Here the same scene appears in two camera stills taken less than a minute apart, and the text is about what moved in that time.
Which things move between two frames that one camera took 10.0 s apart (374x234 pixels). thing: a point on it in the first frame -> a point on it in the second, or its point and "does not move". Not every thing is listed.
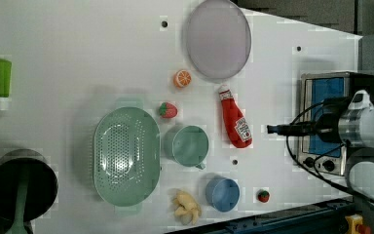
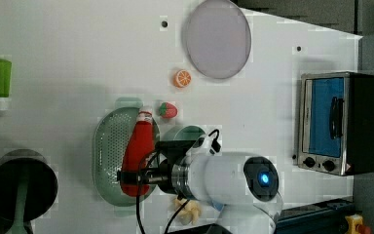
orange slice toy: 182,79 does not move
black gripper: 326,125 -> 173,150
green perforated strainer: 127,155 does not move
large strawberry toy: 168,110 does not move
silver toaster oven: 316,156 does not move
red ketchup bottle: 238,129 -> 139,145
